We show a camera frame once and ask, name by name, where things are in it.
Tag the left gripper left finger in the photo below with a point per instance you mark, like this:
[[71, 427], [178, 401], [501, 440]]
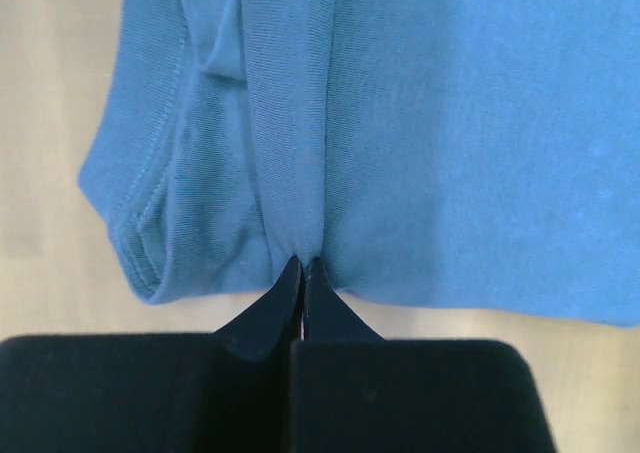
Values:
[[221, 391]]

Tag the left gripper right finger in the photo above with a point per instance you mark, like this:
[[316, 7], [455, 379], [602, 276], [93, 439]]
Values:
[[353, 391]]

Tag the blue-grey t-shirt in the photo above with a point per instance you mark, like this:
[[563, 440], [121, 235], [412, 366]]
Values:
[[438, 153]]

